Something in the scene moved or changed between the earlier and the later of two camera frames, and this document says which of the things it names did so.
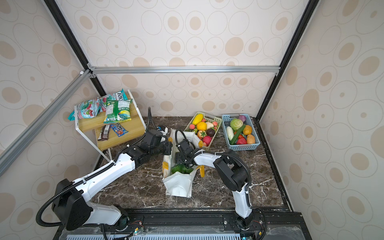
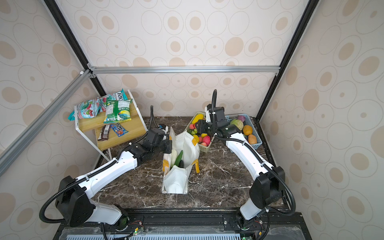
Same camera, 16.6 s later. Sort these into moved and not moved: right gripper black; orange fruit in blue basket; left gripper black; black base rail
Moved: right gripper black
Not moved: black base rail; left gripper black; orange fruit in blue basket
